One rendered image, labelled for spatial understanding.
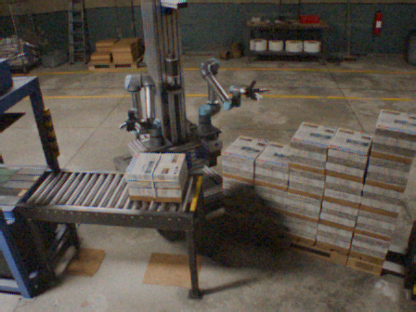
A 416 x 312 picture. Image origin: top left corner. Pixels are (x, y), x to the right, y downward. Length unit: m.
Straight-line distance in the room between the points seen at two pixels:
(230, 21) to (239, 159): 6.60
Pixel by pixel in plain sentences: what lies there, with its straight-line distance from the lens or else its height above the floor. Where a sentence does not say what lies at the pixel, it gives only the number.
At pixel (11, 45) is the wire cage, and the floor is 0.72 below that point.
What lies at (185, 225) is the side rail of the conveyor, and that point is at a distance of 2.55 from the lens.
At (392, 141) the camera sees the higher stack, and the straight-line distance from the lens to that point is 2.71.
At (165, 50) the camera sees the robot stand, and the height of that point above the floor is 1.60.
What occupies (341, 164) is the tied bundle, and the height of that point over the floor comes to 0.95.
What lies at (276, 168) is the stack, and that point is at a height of 0.80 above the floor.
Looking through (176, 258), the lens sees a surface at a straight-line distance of 3.37.
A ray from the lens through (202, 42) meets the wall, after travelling 9.57.
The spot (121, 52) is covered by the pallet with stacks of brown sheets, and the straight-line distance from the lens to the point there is 8.96.
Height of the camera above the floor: 2.34
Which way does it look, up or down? 29 degrees down
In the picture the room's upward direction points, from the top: 3 degrees counter-clockwise
